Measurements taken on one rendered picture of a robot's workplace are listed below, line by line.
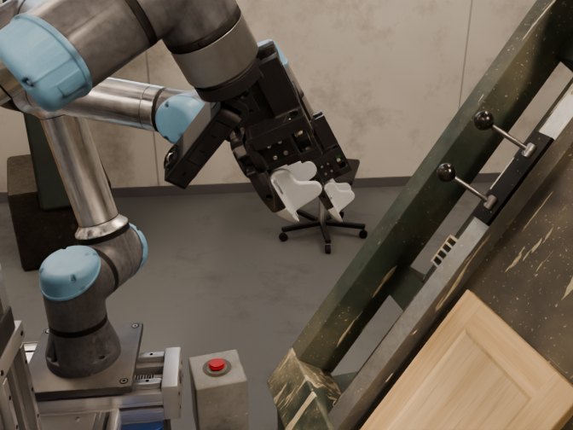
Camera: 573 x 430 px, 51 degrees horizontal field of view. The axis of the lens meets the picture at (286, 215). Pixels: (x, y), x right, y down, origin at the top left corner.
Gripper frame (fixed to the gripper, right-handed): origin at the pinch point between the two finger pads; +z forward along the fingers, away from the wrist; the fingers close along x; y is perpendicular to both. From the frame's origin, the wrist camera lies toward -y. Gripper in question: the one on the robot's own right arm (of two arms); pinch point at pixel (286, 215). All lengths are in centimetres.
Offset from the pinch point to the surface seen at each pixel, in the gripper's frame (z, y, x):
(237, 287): 197, -89, 186
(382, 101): 226, 35, 345
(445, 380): 58, 9, 7
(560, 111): 35, 48, 38
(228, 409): 69, -41, 24
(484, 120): 30, 34, 39
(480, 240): 47, 25, 26
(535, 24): 31, 54, 64
